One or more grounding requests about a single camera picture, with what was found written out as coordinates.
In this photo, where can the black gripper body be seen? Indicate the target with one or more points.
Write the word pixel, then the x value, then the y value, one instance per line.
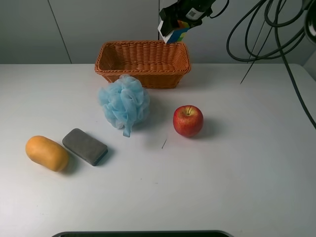
pixel 193 9

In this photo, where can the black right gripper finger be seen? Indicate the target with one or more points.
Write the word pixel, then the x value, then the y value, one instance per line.
pixel 194 23

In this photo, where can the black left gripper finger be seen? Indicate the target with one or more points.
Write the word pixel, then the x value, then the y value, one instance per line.
pixel 169 16

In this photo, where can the multicoloured puzzle cube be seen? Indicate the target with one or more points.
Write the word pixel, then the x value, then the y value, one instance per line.
pixel 175 35

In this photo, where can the brown wicker basket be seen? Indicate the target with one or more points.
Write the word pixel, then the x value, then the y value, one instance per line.
pixel 154 63

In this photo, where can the red apple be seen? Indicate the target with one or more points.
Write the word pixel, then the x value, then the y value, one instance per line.
pixel 188 120

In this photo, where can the blue mesh bath loofah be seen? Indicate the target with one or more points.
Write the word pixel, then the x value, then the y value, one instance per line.
pixel 125 103

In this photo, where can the grey felt eraser block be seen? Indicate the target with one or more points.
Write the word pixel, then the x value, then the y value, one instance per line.
pixel 84 146

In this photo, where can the orange bread roll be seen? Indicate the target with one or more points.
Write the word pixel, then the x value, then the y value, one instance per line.
pixel 47 153

